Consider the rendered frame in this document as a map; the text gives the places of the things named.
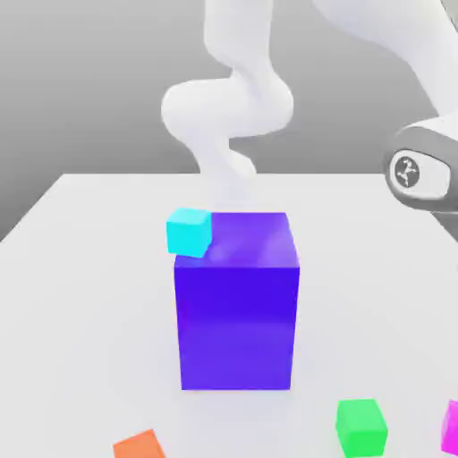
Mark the small orange cube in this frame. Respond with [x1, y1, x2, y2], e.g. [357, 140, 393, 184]
[112, 428, 167, 458]

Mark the small cyan cube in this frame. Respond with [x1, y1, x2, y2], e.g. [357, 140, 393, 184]
[165, 207, 213, 259]

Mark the small magenta cube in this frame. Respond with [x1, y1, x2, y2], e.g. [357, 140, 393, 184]
[440, 399, 458, 457]

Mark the small green cube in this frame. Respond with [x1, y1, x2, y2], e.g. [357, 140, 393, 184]
[335, 398, 389, 458]

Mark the large purple box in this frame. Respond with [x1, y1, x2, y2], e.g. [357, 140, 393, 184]
[174, 211, 301, 392]

